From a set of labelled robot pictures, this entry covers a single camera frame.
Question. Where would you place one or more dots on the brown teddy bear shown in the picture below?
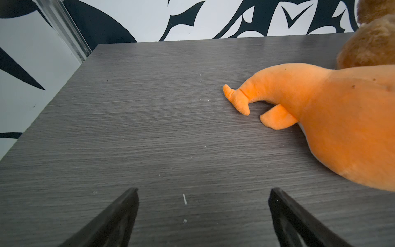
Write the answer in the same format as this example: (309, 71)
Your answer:
(374, 42)

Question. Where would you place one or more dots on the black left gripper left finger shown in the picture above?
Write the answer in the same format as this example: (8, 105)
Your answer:
(112, 227)

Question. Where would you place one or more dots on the aluminium frame post left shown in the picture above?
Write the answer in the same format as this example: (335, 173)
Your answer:
(61, 21)

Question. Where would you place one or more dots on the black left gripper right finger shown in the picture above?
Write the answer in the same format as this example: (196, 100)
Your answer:
(296, 227)

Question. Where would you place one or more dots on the orange plush fish toy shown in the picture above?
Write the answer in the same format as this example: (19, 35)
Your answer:
(347, 116)

